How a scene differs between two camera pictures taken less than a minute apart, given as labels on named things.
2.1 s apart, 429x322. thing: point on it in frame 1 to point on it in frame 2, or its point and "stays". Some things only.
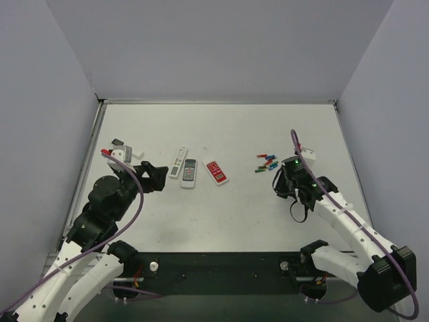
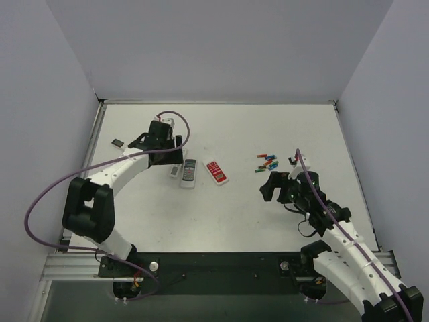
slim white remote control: x=177 y=162 stays
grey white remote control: x=189 y=173 stays
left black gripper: x=143 y=174 to x=168 y=155
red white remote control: x=215 y=172 stays
